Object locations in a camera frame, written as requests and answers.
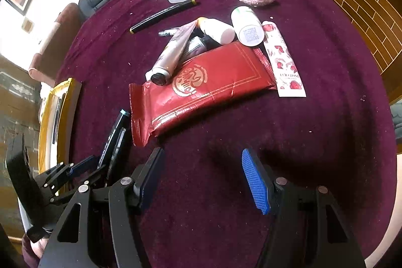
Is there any pink chair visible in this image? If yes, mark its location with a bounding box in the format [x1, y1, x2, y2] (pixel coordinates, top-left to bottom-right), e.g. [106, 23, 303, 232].
[28, 3, 84, 83]

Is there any floral hand cream tube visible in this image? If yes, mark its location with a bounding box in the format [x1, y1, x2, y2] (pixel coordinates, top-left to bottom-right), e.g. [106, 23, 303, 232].
[261, 20, 307, 98]

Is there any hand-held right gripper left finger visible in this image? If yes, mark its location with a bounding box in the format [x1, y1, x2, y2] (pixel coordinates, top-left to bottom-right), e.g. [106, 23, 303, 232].
[38, 147, 167, 268]

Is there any small labelled tube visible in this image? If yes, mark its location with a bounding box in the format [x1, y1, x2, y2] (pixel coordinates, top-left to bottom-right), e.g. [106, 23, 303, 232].
[185, 34, 217, 57]

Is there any maroon tablecloth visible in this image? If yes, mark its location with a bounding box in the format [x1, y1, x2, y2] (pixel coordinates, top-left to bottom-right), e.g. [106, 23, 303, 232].
[53, 0, 398, 268]

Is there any black marker with yellow ends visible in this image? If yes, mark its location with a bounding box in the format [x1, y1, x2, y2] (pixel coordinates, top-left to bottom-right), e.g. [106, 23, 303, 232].
[129, 0, 198, 34]

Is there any white round labelled bottle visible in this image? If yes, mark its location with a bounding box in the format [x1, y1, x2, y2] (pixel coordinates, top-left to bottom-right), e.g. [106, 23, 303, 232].
[231, 6, 265, 47]

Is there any black marker with teal cap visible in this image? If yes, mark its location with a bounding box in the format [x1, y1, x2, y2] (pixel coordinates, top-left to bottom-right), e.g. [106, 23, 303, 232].
[94, 109, 131, 171]

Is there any red wet wipes packet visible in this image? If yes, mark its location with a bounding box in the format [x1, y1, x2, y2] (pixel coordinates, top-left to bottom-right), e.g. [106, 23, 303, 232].
[129, 41, 277, 147]

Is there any small white bottle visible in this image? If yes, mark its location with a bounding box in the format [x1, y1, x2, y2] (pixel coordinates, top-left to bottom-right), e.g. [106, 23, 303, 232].
[197, 17, 236, 45]

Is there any wooden brick-pattern cabinet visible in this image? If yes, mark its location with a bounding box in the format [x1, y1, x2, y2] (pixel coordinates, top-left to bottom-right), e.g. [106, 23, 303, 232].
[273, 0, 402, 105]

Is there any yellow box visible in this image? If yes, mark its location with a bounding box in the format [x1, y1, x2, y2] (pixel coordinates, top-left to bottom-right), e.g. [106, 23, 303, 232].
[38, 77, 83, 174]

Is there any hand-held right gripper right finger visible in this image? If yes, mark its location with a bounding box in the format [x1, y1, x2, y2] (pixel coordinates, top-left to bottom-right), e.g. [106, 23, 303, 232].
[241, 148, 368, 268]

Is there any silver pink tube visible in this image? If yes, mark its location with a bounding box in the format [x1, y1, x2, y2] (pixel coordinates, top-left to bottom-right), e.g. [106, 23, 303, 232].
[145, 20, 199, 86]

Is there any black pen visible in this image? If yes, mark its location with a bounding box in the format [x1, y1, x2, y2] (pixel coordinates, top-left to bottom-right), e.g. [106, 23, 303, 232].
[52, 95, 64, 144]

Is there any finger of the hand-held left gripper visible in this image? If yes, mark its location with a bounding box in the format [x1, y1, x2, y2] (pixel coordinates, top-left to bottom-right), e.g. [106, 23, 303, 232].
[50, 166, 109, 206]
[42, 155, 101, 190]

